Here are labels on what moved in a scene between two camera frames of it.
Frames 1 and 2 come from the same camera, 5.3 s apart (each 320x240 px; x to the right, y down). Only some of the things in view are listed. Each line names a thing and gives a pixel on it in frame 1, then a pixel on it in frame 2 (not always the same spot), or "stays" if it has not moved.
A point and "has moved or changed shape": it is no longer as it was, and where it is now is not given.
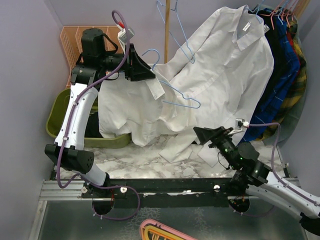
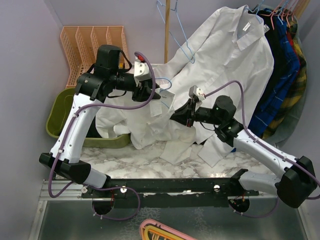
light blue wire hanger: (159, 57) to (163, 78)
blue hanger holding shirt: (257, 8) stays
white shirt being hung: (138, 108) has moved or changed shape
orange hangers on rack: (285, 8) stays
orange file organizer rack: (70, 37) stays
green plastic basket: (54, 117) stays
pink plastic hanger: (145, 222) stays
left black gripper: (139, 69) to (143, 94)
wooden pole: (167, 31) stays
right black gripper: (204, 134) to (182, 115)
